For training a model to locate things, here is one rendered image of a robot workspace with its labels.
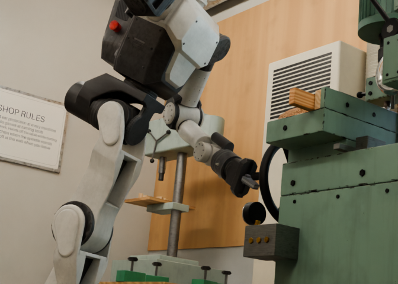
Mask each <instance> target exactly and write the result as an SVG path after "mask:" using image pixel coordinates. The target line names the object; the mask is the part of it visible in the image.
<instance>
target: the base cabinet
mask: <svg viewBox="0 0 398 284"><path fill-rule="evenodd" d="M278 223H279V224H282V225H287V226H291V227H296V228H299V229H300V232H299V242H298V260H276V261H275V277H274V284H398V181H397V182H388V183H379V184H374V185H365V186H356V187H351V188H342V189H333V190H328V191H319V192H310V193H302V194H296V195H288V196H281V197H280V209H279V219H278Z"/></svg>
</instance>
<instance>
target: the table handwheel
mask: <svg viewBox="0 0 398 284"><path fill-rule="evenodd" d="M279 149H280V147H277V146H273V145H270V146H269V147H268V148H267V150H266V152H265V153H264V156H263V158H262V161H261V165H260V168H259V188H260V192H261V196H262V199H263V202H264V204H265V206H266V208H267V210H268V212H269V213H270V214H271V216H272V217H273V218H274V219H275V220H276V221H277V222H278V219H279V209H280V207H279V208H277V206H276V205H275V203H274V201H273V199H272V196H271V193H270V189H269V182H268V174H269V167H270V164H271V161H272V158H273V157H274V155H275V153H276V152H277V151H278V150H279ZM283 151H284V154H285V158H286V160H287V162H288V151H289V150H287V149H283Z"/></svg>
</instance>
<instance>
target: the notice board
mask: <svg viewBox="0 0 398 284"><path fill-rule="evenodd" d="M68 115H69V113H68V112H67V110H66V109H65V106H64V103H61V102H57V101H54V100H51V99H47V98H44V97H41V96H37V95H33V94H30V93H27V92H23V91H19V90H16V89H13V88H9V87H6V86H2V85H0V160H3V161H6V162H11V163H16V164H21V165H25V166H30V167H34V168H38V169H42V170H47V171H51V172H55V173H60V167H61V162H62V154H63V147H64V142H65V135H66V127H67V123H68Z"/></svg>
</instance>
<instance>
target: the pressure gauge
mask: <svg viewBox="0 0 398 284"><path fill-rule="evenodd" d="M242 218H243V220H244V222H245V223H246V224H248V225H260V224H262V223H263V222H264V221H265V219H266V210H265V207H264V206H263V205H262V204H261V203H260V202H248V203H246V204H245V205H244V207H243V209H242Z"/></svg>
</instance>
